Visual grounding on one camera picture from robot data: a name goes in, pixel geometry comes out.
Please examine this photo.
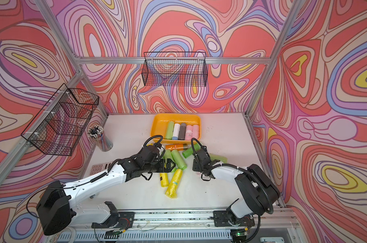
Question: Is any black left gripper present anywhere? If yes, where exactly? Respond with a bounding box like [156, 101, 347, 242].
[143, 158, 177, 174]

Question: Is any light green roll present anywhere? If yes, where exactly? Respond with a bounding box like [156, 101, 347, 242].
[209, 153, 228, 163]
[171, 149, 187, 170]
[164, 150, 176, 173]
[165, 121, 174, 140]

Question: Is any pink trash bag roll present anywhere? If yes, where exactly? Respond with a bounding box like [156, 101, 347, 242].
[192, 124, 200, 140]
[185, 125, 193, 141]

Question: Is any grey trash bag roll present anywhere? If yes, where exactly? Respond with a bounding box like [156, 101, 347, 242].
[178, 123, 187, 140]

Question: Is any orange plastic storage box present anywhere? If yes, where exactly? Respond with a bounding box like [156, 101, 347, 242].
[150, 113, 202, 144]

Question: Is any white blue trash bag roll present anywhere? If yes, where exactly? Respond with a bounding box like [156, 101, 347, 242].
[172, 123, 180, 140]

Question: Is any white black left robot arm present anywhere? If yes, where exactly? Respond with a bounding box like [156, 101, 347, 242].
[36, 145, 176, 236]

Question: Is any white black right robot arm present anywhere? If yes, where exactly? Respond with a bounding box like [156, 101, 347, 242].
[193, 147, 280, 227]

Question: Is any green roll with label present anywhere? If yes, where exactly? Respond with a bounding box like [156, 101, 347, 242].
[182, 143, 201, 159]

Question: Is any green yellow trash bag roll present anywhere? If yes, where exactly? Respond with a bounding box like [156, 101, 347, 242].
[159, 173, 169, 187]

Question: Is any pink calculator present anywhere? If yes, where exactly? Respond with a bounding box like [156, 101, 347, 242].
[89, 163, 110, 176]

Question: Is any cup of pens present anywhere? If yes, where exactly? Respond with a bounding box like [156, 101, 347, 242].
[87, 125, 113, 152]

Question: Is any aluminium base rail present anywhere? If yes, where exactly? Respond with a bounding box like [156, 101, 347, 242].
[47, 204, 299, 234]

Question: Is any black wire basket left wall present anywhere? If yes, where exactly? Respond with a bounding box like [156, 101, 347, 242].
[21, 84, 99, 157]

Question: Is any black wire basket wall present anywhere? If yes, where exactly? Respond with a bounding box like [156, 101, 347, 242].
[142, 51, 208, 87]
[21, 84, 99, 157]

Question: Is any black wire basket back wall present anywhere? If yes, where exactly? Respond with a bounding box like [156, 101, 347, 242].
[142, 51, 208, 87]

